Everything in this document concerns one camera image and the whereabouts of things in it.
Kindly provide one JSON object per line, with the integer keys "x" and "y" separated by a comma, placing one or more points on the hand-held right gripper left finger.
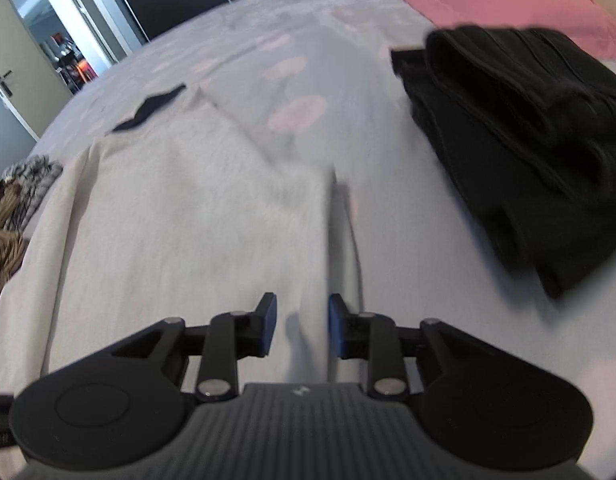
{"x": 270, "y": 320}

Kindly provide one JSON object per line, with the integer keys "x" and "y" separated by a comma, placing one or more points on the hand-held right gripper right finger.
{"x": 336, "y": 325}

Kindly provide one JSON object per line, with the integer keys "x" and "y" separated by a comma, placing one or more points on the white printed sweatshirt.
{"x": 188, "y": 210}

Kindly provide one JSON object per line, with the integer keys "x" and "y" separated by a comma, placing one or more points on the brown striped garment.
{"x": 0, "y": 260}

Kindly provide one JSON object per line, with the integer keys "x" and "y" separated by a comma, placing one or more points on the black folded pants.
{"x": 518, "y": 135}

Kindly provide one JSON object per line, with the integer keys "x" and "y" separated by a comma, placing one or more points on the orange item in hallway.
{"x": 83, "y": 72}

